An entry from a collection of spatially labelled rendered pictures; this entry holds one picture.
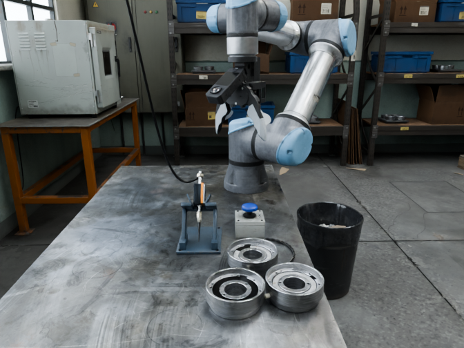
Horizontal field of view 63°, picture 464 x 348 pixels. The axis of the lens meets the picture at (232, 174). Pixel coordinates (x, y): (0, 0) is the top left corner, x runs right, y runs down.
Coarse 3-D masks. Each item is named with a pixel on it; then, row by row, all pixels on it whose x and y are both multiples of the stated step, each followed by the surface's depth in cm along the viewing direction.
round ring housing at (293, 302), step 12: (276, 264) 73; (288, 264) 74; (300, 264) 73; (288, 276) 71; (300, 276) 71; (312, 276) 72; (288, 288) 68; (300, 288) 71; (276, 300) 66; (288, 300) 65; (300, 300) 64; (312, 300) 65; (300, 312) 66
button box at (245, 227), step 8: (240, 216) 94; (248, 216) 93; (256, 216) 94; (240, 224) 91; (248, 224) 91; (256, 224) 91; (264, 224) 91; (240, 232) 91; (248, 232) 92; (256, 232) 92
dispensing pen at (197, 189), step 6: (198, 174) 90; (198, 180) 90; (198, 186) 88; (198, 192) 88; (198, 198) 87; (198, 204) 88; (198, 210) 88; (198, 216) 88; (198, 222) 87; (198, 228) 87; (198, 234) 87; (198, 240) 86
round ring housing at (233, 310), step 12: (216, 276) 71; (228, 276) 72; (252, 276) 71; (228, 288) 69; (240, 288) 70; (264, 288) 66; (216, 300) 64; (228, 300) 63; (240, 300) 63; (252, 300) 63; (216, 312) 65; (228, 312) 63; (240, 312) 63; (252, 312) 65
